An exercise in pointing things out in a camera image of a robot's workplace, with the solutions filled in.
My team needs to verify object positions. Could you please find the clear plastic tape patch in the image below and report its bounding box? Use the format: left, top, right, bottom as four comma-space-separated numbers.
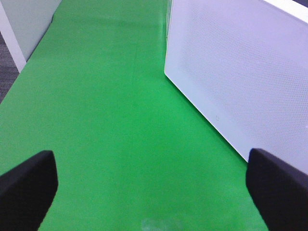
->
141, 218, 184, 231

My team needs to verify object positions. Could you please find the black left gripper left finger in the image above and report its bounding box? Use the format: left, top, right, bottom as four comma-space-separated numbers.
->
0, 151, 58, 231

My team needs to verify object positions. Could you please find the green table cloth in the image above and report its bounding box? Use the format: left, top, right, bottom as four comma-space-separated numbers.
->
0, 0, 267, 231

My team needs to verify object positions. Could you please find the white microwave oven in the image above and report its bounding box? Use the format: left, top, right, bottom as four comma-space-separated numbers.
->
165, 0, 308, 172

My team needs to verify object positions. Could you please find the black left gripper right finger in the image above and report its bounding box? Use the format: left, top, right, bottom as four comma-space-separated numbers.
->
245, 148, 308, 231

